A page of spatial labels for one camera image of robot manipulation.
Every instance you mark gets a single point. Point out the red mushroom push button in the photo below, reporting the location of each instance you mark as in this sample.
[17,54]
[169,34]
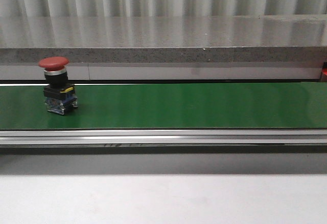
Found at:
[60,95]

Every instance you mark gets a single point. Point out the grey speckled stone counter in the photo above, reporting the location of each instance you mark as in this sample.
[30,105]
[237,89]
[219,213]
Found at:
[274,47]

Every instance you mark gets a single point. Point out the green conveyor belt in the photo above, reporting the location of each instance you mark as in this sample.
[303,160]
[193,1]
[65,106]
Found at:
[187,105]

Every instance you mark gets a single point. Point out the aluminium conveyor frame rail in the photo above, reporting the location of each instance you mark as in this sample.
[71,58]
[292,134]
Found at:
[165,137]

